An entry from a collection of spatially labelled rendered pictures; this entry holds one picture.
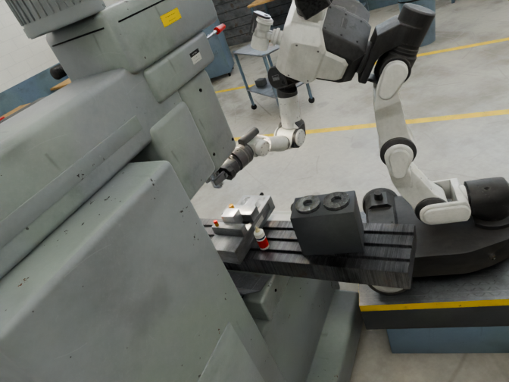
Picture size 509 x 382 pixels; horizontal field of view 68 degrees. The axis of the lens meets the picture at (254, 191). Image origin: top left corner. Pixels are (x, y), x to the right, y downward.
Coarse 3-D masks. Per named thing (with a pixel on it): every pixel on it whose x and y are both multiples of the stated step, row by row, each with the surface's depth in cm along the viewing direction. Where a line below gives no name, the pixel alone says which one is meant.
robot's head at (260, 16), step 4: (256, 12) 139; (260, 12) 140; (252, 16) 140; (256, 16) 141; (260, 16) 138; (264, 16) 137; (268, 16) 138; (252, 20) 140; (256, 20) 143; (260, 20) 138; (264, 20) 138; (268, 20) 138; (272, 20) 140; (252, 24) 141; (256, 24) 144; (252, 28) 143; (252, 32) 145
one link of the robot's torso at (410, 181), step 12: (384, 156) 157; (396, 156) 154; (408, 156) 153; (396, 168) 157; (408, 168) 158; (396, 180) 163; (408, 180) 162; (420, 180) 164; (408, 192) 169; (420, 192) 167; (432, 192) 167; (444, 192) 175; (420, 204) 170
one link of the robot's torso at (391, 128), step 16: (400, 64) 134; (384, 80) 138; (400, 80) 137; (384, 96) 141; (384, 112) 147; (400, 112) 148; (384, 128) 153; (400, 128) 152; (384, 144) 156; (384, 160) 159
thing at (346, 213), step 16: (336, 192) 132; (352, 192) 132; (304, 208) 131; (320, 208) 130; (336, 208) 126; (352, 208) 125; (304, 224) 131; (320, 224) 130; (336, 224) 128; (352, 224) 127; (304, 240) 136; (320, 240) 134; (336, 240) 132; (352, 240) 131
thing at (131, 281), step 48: (96, 192) 89; (144, 192) 84; (48, 240) 77; (96, 240) 73; (144, 240) 84; (192, 240) 98; (0, 288) 68; (48, 288) 65; (96, 288) 73; (144, 288) 83; (192, 288) 97; (0, 336) 59; (48, 336) 65; (96, 336) 73; (144, 336) 83; (192, 336) 97; (240, 336) 116
